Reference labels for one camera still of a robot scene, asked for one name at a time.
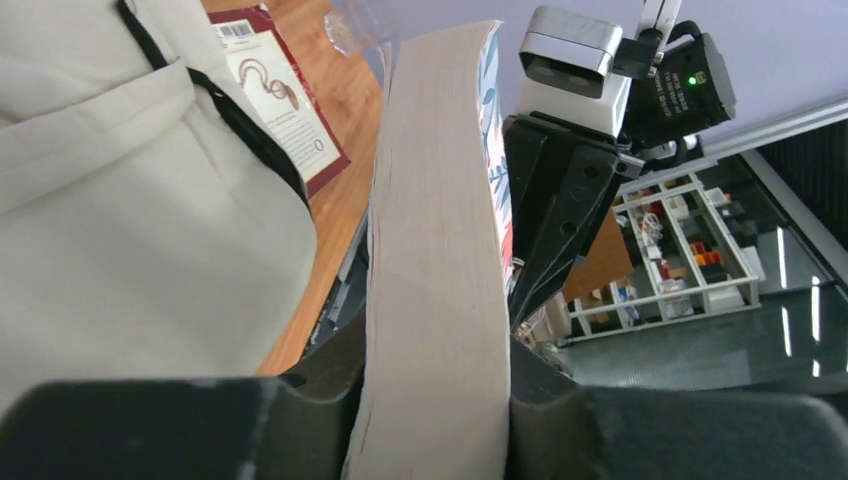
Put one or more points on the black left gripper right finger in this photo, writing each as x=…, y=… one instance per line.
x=552, y=434

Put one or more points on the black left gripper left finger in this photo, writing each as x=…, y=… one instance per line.
x=312, y=417

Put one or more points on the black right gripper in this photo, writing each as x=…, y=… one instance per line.
x=561, y=185

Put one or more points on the floral cover paperback book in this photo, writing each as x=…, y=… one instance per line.
x=435, y=398

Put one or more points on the beige canvas backpack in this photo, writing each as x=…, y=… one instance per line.
x=140, y=236

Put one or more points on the white storage shelf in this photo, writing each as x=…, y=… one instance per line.
x=693, y=251

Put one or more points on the red and white book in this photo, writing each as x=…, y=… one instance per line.
x=267, y=72

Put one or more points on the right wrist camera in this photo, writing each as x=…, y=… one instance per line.
x=567, y=58

